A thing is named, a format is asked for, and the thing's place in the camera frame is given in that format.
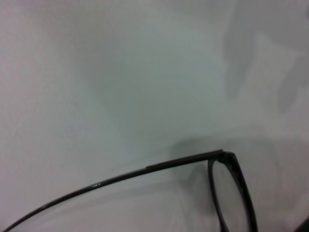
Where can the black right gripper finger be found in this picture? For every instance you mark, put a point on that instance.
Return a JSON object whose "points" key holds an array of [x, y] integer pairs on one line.
{"points": [[305, 229]]}

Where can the black glasses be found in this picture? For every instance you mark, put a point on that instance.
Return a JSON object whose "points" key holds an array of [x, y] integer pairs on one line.
{"points": [[183, 160]]}

